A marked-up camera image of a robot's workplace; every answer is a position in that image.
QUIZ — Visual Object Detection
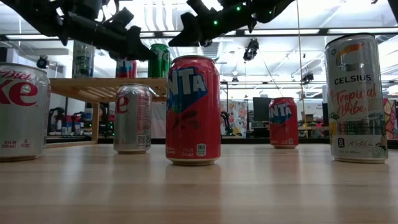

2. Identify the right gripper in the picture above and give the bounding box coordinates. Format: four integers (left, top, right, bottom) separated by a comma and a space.
167, 0, 261, 47

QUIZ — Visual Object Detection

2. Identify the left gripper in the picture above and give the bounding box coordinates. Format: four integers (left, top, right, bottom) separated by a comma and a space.
57, 7, 157, 62

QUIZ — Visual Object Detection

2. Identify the orange Fanta can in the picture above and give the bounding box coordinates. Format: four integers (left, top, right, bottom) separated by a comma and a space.
165, 55, 222, 167
268, 96, 300, 149
115, 58, 138, 79

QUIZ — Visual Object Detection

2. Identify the green Sprite can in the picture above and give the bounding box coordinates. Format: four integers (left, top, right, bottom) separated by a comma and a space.
147, 43, 172, 78

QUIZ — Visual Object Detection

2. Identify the Celsius Arctic Vibe can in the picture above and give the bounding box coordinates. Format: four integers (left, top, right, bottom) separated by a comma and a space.
72, 40, 96, 79

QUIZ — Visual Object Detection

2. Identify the silver Diet Coke can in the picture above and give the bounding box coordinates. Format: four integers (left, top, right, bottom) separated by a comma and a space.
113, 83, 154, 156
0, 63, 52, 162

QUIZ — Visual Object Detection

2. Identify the wooden slatted shelf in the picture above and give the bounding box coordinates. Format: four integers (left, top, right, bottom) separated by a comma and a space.
45, 77, 168, 149

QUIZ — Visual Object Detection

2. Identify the white board panel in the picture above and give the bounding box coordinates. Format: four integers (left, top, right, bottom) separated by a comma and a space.
150, 101, 168, 139

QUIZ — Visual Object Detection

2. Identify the black metal stand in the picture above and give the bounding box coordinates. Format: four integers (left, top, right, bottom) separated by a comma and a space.
219, 80, 234, 136

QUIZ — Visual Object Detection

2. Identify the floral patterned cloth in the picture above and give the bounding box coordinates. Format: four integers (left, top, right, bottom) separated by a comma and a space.
220, 98, 249, 138

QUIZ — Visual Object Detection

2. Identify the black computer monitor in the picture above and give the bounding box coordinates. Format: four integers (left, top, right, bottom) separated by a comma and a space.
252, 96, 274, 123

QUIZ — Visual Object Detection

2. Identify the black framed linear light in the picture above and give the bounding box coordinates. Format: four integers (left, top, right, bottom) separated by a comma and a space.
0, 27, 398, 41

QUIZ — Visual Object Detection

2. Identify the Celsius Tropical Vibe can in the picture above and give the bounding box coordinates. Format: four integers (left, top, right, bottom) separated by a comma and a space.
324, 32, 389, 165

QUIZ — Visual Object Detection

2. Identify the colourful patchwork quilt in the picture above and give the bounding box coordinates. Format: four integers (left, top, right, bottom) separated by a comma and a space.
384, 98, 398, 141

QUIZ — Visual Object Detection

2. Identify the yellow hanging cable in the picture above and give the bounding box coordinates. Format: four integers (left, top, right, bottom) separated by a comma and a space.
295, 0, 309, 138

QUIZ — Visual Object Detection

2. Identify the black table frame rail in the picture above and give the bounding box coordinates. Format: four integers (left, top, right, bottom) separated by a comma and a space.
46, 136, 398, 150

